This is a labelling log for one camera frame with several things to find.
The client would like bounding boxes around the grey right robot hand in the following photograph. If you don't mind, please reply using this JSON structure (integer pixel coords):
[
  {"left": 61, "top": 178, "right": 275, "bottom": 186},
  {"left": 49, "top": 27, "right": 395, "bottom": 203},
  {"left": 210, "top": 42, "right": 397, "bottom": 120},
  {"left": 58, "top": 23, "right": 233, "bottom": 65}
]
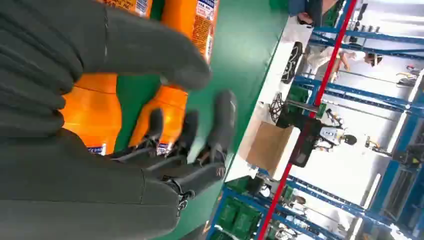
[{"left": 0, "top": 0, "right": 238, "bottom": 240}]

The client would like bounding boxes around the black equipment case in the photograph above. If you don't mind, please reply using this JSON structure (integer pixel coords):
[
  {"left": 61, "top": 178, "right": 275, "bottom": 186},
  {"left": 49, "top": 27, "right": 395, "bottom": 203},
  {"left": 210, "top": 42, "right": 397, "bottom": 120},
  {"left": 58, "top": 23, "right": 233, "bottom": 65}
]
[{"left": 276, "top": 114, "right": 323, "bottom": 168}]

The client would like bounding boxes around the open cardboard box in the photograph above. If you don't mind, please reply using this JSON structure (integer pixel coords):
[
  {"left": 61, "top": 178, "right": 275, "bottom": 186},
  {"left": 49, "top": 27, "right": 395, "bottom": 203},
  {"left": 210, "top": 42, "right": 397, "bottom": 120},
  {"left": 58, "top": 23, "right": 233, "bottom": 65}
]
[{"left": 246, "top": 121, "right": 302, "bottom": 181}]

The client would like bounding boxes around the black cable bundle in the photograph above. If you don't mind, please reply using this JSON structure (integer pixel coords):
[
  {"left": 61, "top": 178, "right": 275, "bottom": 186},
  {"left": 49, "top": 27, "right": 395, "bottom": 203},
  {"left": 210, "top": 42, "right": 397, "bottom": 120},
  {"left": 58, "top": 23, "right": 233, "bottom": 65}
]
[{"left": 268, "top": 92, "right": 286, "bottom": 124}]

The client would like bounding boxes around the black electronic device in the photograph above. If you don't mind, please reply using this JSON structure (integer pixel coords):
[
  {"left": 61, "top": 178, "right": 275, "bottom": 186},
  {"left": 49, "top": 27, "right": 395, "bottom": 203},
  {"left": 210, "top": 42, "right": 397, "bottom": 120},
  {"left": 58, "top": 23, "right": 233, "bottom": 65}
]
[{"left": 281, "top": 41, "right": 304, "bottom": 85}]

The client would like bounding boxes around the blue metal rack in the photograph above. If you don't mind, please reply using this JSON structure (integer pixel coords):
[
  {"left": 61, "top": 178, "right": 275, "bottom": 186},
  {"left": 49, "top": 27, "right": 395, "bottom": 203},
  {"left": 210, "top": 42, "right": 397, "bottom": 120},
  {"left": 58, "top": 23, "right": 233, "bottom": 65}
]
[{"left": 205, "top": 0, "right": 424, "bottom": 240}]

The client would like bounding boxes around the red pole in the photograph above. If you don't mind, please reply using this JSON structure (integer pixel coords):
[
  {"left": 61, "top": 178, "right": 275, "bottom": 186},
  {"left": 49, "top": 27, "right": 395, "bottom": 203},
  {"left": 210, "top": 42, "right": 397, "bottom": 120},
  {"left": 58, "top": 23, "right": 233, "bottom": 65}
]
[{"left": 257, "top": 0, "right": 359, "bottom": 240}]

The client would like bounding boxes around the person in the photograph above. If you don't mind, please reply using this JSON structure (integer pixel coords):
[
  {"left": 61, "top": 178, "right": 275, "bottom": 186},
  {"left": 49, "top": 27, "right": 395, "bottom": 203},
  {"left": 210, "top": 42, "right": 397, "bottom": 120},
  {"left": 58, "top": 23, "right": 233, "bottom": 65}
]
[
  {"left": 288, "top": 0, "right": 345, "bottom": 27},
  {"left": 290, "top": 195, "right": 308, "bottom": 216},
  {"left": 306, "top": 46, "right": 384, "bottom": 83}
]

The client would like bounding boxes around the green table mat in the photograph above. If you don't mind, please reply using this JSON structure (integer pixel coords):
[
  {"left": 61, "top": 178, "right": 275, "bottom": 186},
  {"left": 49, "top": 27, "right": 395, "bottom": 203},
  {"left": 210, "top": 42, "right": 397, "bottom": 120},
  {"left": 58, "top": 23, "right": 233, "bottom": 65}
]
[{"left": 114, "top": 0, "right": 291, "bottom": 240}]

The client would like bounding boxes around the white table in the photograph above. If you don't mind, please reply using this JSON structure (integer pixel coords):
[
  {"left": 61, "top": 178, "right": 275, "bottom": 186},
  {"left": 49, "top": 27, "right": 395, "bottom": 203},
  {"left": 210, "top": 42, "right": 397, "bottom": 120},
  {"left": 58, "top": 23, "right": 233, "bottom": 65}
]
[{"left": 225, "top": 16, "right": 314, "bottom": 183}]

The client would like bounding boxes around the white humanoid robot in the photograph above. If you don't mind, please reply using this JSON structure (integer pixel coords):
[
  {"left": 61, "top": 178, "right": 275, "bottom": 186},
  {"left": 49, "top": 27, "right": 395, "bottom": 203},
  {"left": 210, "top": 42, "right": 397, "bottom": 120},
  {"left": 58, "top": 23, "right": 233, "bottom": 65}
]
[{"left": 316, "top": 109, "right": 359, "bottom": 154}]

